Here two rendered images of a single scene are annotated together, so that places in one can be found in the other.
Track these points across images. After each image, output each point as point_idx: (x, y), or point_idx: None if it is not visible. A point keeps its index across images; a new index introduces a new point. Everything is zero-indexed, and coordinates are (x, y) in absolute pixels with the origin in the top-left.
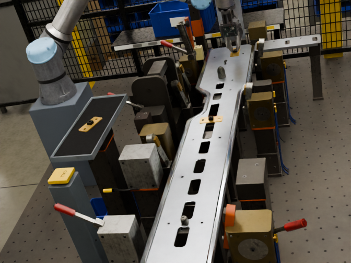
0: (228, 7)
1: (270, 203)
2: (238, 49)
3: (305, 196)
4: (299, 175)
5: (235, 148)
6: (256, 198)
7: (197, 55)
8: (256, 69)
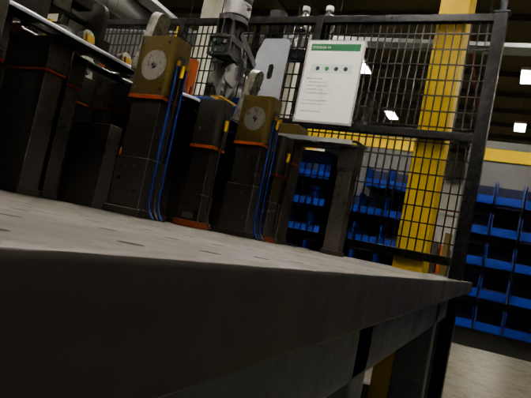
0: (233, 13)
1: None
2: (227, 95)
3: (126, 215)
4: (165, 223)
5: (100, 149)
6: None
7: None
8: (233, 116)
